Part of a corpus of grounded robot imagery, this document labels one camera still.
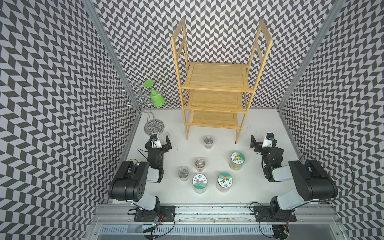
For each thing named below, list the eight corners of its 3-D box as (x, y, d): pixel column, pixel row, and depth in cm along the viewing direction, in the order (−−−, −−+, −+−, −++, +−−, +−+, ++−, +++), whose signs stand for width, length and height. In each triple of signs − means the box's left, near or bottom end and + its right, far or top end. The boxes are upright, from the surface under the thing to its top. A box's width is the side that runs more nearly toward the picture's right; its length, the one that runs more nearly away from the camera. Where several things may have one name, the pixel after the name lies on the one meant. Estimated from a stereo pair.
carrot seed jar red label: (217, 191, 81) (219, 186, 75) (216, 177, 86) (218, 172, 80) (231, 191, 81) (233, 186, 75) (229, 177, 86) (231, 172, 80)
